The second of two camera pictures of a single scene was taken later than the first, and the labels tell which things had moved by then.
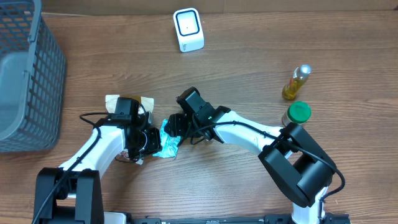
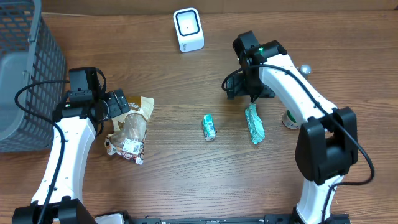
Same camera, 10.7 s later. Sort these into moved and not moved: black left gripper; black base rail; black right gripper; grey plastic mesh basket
Moved: black right gripper; black left gripper
Not moved: black base rail; grey plastic mesh basket
